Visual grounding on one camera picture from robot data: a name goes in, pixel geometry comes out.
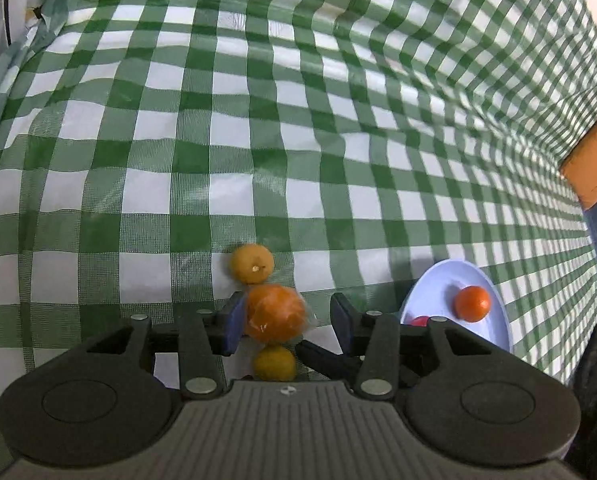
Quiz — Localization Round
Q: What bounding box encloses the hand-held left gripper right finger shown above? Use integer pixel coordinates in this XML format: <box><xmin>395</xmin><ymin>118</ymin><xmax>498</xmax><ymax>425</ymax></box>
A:
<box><xmin>331</xmin><ymin>292</ymin><xmax>499</xmax><ymax>396</ymax></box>

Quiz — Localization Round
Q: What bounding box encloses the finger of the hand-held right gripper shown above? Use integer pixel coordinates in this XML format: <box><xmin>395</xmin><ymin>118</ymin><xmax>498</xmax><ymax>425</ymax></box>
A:
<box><xmin>295</xmin><ymin>338</ymin><xmax>365</xmax><ymax>380</ymax></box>

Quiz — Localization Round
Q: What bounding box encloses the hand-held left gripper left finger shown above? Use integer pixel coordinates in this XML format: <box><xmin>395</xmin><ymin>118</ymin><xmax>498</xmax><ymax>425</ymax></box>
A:
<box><xmin>73</xmin><ymin>290</ymin><xmax>249</xmax><ymax>395</ymax></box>

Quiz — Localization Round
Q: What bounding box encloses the plastic-wrapped mandarin orange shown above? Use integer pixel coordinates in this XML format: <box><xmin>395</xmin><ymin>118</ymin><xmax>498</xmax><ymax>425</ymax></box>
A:
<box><xmin>244</xmin><ymin>284</ymin><xmax>313</xmax><ymax>345</ymax></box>

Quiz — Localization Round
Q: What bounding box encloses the blue plate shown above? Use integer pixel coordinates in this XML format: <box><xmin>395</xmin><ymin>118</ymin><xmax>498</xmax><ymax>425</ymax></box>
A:
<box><xmin>399</xmin><ymin>258</ymin><xmax>511</xmax><ymax>356</ymax></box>

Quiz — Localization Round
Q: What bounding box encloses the small yellow fruit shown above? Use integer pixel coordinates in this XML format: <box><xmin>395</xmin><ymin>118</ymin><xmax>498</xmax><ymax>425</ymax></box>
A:
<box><xmin>254</xmin><ymin>345</ymin><xmax>298</xmax><ymax>382</ymax></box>
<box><xmin>229</xmin><ymin>243</ymin><xmax>274</xmax><ymax>285</ymax></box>

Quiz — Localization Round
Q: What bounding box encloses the green checked tablecloth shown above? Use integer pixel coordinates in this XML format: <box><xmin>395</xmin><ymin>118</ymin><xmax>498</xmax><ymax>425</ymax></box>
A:
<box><xmin>0</xmin><ymin>0</ymin><xmax>597</xmax><ymax>476</ymax></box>

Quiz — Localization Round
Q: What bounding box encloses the brown cardboard box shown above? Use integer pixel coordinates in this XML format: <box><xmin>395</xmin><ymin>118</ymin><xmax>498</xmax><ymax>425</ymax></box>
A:
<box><xmin>561</xmin><ymin>100</ymin><xmax>597</xmax><ymax>211</ymax></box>

